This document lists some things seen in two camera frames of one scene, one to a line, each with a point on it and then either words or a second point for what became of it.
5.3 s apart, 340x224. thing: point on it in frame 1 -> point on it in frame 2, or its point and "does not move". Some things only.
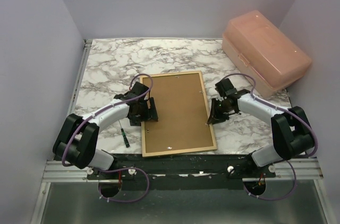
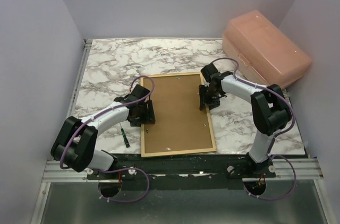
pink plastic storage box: [273, 59] does not move
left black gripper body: [141, 115] does not move
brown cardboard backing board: [182, 121] does not move
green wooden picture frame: [184, 124] does not move
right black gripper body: [225, 111] -> [212, 98]
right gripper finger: [216, 112] -> [202, 92]
